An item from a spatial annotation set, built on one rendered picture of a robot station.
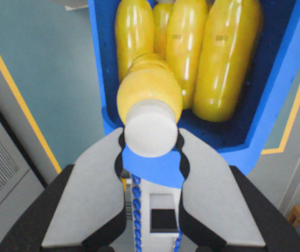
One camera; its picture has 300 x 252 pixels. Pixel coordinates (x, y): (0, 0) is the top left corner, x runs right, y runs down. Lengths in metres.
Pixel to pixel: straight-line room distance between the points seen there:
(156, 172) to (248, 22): 0.21
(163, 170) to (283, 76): 0.16
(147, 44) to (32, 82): 1.50
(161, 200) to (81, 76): 1.16
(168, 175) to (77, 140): 1.66
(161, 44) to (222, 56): 0.13
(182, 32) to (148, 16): 0.06
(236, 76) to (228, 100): 0.03
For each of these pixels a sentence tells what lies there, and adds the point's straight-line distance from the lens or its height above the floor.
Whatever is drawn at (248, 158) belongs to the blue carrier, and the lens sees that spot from 0.24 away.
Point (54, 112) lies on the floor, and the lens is 1.76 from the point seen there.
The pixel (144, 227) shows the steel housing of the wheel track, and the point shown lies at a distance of 0.95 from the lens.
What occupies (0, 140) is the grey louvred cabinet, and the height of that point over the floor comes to 0.20.
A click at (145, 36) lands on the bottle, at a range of 0.30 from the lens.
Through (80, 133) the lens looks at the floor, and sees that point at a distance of 1.76.
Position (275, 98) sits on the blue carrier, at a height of 1.22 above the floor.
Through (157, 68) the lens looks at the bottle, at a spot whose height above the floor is 1.21.
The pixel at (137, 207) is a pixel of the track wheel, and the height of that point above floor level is 0.98.
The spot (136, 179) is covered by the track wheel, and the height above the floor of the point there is 0.98.
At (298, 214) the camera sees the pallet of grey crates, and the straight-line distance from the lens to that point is 3.23.
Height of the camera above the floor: 1.37
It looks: 60 degrees down
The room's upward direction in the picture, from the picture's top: 180 degrees clockwise
